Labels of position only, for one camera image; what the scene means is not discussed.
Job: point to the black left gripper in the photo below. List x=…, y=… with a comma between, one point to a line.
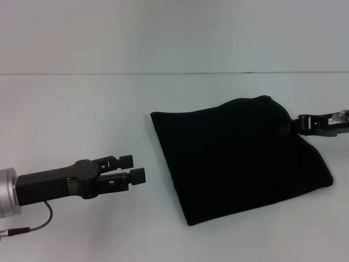
x=54, y=184

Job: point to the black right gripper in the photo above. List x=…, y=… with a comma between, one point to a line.
x=319, y=124

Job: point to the black T-shirt with FREE print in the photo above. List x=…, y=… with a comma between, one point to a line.
x=240, y=163

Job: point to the silver right wrist connector plug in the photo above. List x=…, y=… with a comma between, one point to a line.
x=340, y=116

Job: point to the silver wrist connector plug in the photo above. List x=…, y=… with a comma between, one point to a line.
x=3, y=234
x=340, y=116

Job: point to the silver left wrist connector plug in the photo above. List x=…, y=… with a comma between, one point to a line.
x=3, y=234

